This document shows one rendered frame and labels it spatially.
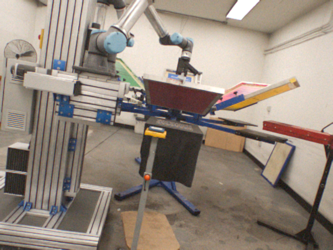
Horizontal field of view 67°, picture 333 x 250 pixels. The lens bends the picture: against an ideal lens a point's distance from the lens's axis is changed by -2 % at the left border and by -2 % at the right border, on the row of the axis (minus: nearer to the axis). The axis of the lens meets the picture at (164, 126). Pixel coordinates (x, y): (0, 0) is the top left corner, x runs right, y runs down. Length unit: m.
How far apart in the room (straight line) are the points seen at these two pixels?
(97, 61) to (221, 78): 5.27
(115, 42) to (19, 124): 0.85
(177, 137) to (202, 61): 4.80
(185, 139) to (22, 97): 1.14
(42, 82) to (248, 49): 5.82
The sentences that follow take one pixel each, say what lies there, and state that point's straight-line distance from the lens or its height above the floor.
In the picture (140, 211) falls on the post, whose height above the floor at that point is 0.40.
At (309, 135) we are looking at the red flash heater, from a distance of 2.61.
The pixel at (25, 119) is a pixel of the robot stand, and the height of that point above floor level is 0.87.
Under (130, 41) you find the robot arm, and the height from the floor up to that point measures 1.56.
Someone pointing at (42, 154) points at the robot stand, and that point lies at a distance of 1.93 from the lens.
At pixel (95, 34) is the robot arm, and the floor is 1.45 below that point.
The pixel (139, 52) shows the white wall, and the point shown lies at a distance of 6.63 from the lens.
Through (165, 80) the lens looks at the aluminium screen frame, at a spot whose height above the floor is 1.28.
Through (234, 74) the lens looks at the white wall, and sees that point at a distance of 6.69.
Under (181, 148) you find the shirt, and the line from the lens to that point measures 1.94.
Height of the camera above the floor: 1.24
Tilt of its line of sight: 9 degrees down
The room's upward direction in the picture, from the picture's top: 11 degrees clockwise
